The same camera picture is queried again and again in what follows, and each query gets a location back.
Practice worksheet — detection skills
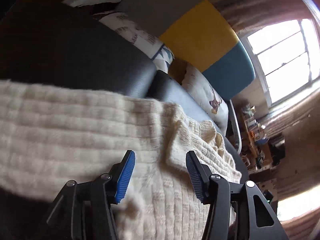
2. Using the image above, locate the triangle print pillow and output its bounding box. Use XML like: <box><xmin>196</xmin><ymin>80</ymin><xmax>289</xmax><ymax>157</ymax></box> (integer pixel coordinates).
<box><xmin>100</xmin><ymin>11</ymin><xmax>174</xmax><ymax>73</ymax></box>

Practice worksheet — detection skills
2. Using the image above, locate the cream knit sweater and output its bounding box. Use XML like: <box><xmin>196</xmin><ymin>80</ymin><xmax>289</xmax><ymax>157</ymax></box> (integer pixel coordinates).
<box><xmin>0</xmin><ymin>80</ymin><xmax>242</xmax><ymax>240</ymax></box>

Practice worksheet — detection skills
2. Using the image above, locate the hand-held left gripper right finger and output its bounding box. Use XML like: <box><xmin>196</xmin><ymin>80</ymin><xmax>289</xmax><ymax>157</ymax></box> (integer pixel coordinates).
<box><xmin>186</xmin><ymin>151</ymin><xmax>289</xmax><ymax>240</ymax></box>

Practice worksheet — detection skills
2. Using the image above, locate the large barred window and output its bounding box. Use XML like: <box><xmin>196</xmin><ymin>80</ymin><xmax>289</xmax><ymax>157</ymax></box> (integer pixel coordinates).
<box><xmin>246</xmin><ymin>19</ymin><xmax>320</xmax><ymax>105</ymax></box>

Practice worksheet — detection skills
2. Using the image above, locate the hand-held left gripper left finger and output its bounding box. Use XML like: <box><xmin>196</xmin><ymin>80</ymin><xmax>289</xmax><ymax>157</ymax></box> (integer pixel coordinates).
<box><xmin>46</xmin><ymin>150</ymin><xmax>136</xmax><ymax>240</ymax></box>

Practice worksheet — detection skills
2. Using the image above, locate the wooden desk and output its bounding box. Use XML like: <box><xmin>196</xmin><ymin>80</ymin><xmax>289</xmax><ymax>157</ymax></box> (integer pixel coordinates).
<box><xmin>240</xmin><ymin>102</ymin><xmax>273</xmax><ymax>175</ymax></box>

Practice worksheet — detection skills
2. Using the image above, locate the grey yellow blue sofa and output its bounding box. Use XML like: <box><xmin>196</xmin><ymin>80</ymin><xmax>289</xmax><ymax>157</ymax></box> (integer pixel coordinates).
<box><xmin>61</xmin><ymin>0</ymin><xmax>257</xmax><ymax>155</ymax></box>

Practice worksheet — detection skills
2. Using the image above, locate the deer print pillow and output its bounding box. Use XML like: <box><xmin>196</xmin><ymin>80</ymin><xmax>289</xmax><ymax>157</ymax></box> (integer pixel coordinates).
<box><xmin>181</xmin><ymin>65</ymin><xmax>229</xmax><ymax>133</ymax></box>

